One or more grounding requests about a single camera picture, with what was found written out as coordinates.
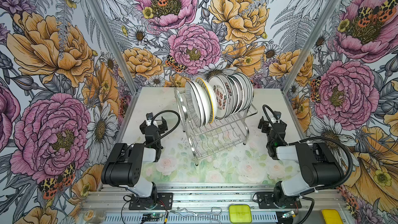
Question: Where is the small green circuit board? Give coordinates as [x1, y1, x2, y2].
[141, 213, 163, 223]

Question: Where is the white plate row middle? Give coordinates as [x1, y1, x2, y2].
[229, 75, 245, 113]

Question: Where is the yellow rimmed white plate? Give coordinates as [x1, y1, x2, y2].
[195, 77, 218, 123]

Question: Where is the red floral pattern plate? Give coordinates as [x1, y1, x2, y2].
[209, 76, 229, 119]

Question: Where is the plain white plate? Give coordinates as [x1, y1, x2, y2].
[193, 82, 211, 125]

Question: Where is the black striped rim plate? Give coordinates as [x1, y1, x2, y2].
[185, 82, 202, 128]

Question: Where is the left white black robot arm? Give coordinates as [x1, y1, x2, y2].
[101, 113, 168, 210]

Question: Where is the yellow box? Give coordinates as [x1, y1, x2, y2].
[321, 209, 344, 224]

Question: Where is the chrome wire dish rack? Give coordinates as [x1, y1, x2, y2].
[174, 88, 258, 166]

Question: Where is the right black corrugated cable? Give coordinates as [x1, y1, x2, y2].
[262, 104, 354, 190]

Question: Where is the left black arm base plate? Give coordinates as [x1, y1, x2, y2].
[129, 192, 174, 211]

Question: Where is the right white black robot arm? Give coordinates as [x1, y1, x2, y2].
[258, 112, 353, 208]

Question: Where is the green square lid box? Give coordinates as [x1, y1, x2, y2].
[229, 204, 252, 224]

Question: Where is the red dotted rim plate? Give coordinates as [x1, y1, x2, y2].
[219, 75, 236, 117]

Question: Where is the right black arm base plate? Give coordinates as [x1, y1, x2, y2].
[253, 192, 302, 209]

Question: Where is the bent metal wire hook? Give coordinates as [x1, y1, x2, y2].
[170, 207, 223, 224]

